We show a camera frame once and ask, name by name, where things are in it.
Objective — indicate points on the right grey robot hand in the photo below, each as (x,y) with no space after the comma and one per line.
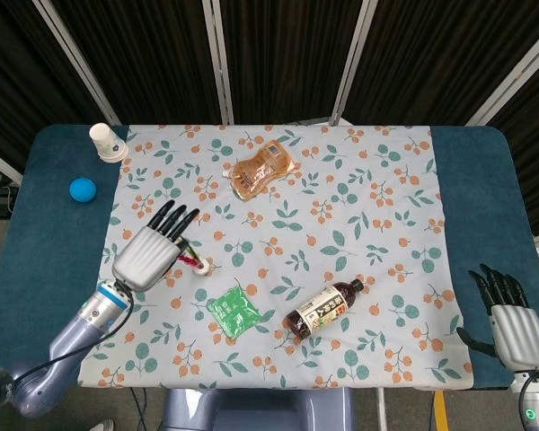
(518,334)

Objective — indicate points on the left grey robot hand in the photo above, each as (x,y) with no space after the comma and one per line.
(146,258)

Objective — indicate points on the feather shuttlecock with green base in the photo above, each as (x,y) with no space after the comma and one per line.
(200,268)

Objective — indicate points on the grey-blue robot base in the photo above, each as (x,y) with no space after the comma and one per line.
(260,413)

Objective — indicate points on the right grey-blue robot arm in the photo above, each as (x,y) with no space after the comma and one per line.
(536,399)

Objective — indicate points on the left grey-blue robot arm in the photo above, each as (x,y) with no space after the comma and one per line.
(72,332)

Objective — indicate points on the floral tablecloth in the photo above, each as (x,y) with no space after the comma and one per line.
(296,251)

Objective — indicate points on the blue ball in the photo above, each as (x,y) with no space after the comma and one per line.
(82,190)

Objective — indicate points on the dark blue table cover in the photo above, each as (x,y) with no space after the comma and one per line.
(49,242)

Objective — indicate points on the green tea packet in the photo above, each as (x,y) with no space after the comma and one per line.
(233,312)

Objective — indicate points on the white paper cup stack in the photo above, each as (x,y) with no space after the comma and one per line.
(108,143)

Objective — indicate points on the brown sauce pouch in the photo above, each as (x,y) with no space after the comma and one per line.
(260,170)

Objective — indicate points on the white table leg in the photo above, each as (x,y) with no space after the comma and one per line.
(382,410)

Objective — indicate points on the white shoe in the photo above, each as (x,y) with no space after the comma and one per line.
(103,425)

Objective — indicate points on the brown tea bottle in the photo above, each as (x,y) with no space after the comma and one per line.
(319,312)

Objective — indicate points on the black folding screen white frame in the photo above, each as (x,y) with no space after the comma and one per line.
(287,54)

